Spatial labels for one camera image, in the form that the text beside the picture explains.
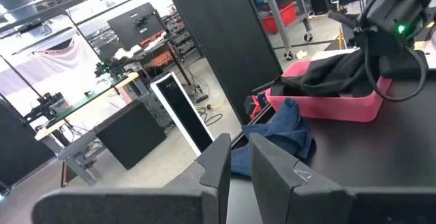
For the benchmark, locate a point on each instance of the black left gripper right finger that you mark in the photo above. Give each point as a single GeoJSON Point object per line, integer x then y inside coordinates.
{"type": "Point", "coordinates": [272, 183]}

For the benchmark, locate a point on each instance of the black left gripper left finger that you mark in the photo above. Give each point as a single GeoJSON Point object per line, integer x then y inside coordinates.
{"type": "Point", "coordinates": [214, 183]}

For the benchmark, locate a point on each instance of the navy blue towel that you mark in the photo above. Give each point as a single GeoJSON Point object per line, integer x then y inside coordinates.
{"type": "Point", "coordinates": [282, 132]}

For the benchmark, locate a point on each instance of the black towel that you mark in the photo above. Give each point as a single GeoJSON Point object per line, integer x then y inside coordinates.
{"type": "Point", "coordinates": [327, 74]}

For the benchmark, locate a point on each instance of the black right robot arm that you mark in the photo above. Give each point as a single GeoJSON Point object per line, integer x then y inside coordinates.
{"type": "Point", "coordinates": [391, 2]}

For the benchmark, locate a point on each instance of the background black robot arm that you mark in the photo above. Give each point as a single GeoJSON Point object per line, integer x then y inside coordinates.
{"type": "Point", "coordinates": [109, 68]}
{"type": "Point", "coordinates": [44, 105]}

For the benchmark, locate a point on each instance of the pink plastic basket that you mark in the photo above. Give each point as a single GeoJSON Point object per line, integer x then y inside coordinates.
{"type": "Point", "coordinates": [340, 110]}

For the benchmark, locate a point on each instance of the black and white tower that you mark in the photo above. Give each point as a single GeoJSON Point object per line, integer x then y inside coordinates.
{"type": "Point", "coordinates": [184, 115]}

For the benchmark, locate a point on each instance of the red portable power station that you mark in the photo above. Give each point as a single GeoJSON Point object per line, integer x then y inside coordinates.
{"type": "Point", "coordinates": [255, 105]}

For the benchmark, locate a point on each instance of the yellow paper scrap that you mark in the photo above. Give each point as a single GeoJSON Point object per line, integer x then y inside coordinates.
{"type": "Point", "coordinates": [301, 54]}

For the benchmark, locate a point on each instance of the black cube cabinet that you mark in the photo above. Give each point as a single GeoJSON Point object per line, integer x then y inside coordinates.
{"type": "Point", "coordinates": [133, 135]}

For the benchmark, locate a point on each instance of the grey metal wheeled cart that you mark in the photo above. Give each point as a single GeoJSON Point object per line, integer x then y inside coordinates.
{"type": "Point", "coordinates": [279, 30]}

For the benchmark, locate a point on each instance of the red storage bin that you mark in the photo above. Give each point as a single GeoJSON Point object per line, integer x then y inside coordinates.
{"type": "Point", "coordinates": [279, 19]}

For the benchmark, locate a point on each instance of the red drawer unit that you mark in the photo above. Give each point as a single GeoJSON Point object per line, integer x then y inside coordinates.
{"type": "Point", "coordinates": [160, 57]}

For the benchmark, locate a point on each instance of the black partition panel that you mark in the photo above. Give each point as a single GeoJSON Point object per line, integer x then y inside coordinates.
{"type": "Point", "coordinates": [231, 40]}

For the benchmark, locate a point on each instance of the desk with green top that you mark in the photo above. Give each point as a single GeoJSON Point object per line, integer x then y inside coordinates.
{"type": "Point", "coordinates": [85, 101]}

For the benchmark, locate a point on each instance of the black monitor on stand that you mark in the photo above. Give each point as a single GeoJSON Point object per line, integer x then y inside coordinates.
{"type": "Point", "coordinates": [136, 26]}

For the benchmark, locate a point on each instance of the white hanging cloth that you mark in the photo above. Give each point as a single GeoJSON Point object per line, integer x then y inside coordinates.
{"type": "Point", "coordinates": [68, 60]}

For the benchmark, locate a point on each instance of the black wall panel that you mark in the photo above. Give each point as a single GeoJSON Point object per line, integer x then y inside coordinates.
{"type": "Point", "coordinates": [20, 142]}

